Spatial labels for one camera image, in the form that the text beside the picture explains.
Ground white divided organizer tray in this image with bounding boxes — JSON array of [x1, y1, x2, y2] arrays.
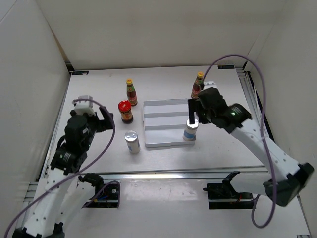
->
[[143, 99, 196, 148]]

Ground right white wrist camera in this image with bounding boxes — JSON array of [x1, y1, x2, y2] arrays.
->
[[201, 81, 217, 90]]

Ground white silver-cap shaker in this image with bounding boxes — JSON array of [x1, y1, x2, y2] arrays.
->
[[124, 130, 140, 154], [183, 119, 199, 141]]

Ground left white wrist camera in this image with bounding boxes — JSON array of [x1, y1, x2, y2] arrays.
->
[[72, 95, 95, 117]]

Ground left black corner label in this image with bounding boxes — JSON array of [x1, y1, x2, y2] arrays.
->
[[71, 70, 89, 75]]

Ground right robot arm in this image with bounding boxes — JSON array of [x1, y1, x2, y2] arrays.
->
[[188, 87, 314, 207]]

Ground tall sauce bottle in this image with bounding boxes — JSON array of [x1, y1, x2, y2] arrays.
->
[[191, 72, 205, 99], [126, 79, 138, 106]]

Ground aluminium frame rail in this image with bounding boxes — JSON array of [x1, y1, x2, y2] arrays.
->
[[97, 166, 268, 180]]

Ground black corner label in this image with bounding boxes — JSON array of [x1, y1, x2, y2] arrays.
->
[[71, 70, 89, 75], [217, 65, 235, 70]]

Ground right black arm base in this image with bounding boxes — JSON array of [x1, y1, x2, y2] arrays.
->
[[203, 171, 255, 210]]

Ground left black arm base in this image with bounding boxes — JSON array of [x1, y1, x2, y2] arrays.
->
[[78, 173, 121, 208]]

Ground left tall sauce bottle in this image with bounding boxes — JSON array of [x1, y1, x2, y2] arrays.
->
[[126, 79, 138, 106]]

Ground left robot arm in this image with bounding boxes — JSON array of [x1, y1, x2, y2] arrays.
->
[[12, 103, 115, 238]]

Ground right black corner label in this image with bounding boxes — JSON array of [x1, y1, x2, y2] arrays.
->
[[217, 65, 235, 70]]

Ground left red-lid sauce jar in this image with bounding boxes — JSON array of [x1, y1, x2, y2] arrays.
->
[[118, 100, 133, 124]]

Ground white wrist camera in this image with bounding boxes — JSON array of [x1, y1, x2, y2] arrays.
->
[[201, 81, 217, 90], [72, 95, 95, 117]]

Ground right tall sauce bottle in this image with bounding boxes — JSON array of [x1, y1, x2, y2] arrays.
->
[[191, 72, 205, 99]]

